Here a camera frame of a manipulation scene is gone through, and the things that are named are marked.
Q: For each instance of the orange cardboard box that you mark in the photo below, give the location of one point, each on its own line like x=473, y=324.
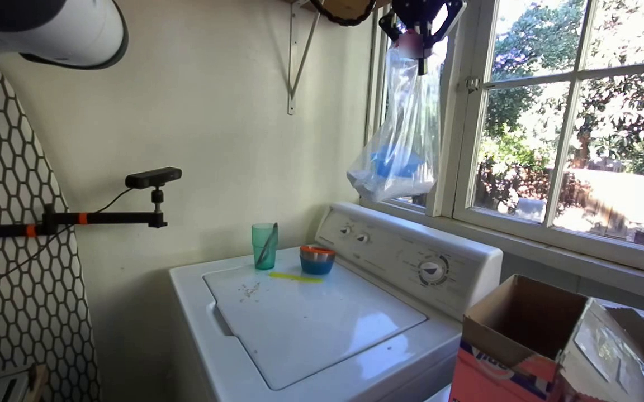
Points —
x=502, y=372

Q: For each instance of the white wooden window frame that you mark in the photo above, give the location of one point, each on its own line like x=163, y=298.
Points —
x=515, y=215

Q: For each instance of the yellow-green flat utensil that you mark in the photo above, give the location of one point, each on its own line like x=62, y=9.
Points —
x=290, y=276

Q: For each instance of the clear plastic zip bag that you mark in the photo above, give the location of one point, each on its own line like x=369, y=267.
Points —
x=403, y=126

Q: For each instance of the black stereo camera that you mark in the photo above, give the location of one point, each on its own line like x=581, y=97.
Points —
x=154, y=177

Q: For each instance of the white washing machine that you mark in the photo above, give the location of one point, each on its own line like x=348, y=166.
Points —
x=299, y=327

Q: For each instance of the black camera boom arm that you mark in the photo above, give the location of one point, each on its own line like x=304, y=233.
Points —
x=105, y=220

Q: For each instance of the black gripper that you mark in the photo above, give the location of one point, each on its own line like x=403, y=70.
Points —
x=421, y=11

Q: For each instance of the green translucent plastic cup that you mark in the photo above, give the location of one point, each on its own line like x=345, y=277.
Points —
x=265, y=249

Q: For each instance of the white powder lump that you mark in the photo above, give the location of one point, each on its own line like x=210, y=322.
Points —
x=390, y=186

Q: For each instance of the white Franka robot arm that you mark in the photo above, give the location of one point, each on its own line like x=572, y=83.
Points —
x=60, y=29

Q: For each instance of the small white washer knob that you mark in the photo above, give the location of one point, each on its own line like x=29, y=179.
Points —
x=360, y=237
x=345, y=231

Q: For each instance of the blue bowl with orange rim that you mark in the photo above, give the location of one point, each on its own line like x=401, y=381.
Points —
x=316, y=259

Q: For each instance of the honeycomb patterned board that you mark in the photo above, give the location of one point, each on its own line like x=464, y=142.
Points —
x=10, y=259

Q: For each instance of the brown wooden shelf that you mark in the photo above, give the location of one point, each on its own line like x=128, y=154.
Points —
x=345, y=9

